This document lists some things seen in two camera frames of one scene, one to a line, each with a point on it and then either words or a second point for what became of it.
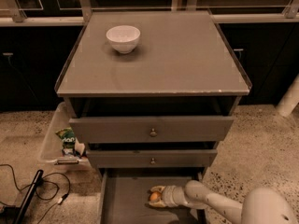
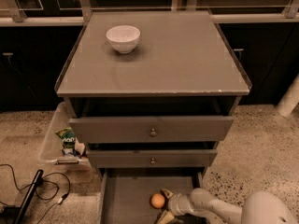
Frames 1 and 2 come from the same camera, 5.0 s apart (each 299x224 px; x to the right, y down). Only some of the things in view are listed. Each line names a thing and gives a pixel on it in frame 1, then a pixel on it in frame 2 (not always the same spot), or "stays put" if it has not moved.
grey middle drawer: x=151 y=159 stays put
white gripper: x=168 y=196 -> x=176 y=203
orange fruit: x=155 y=196 stays put
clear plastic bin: x=51 y=156 stays put
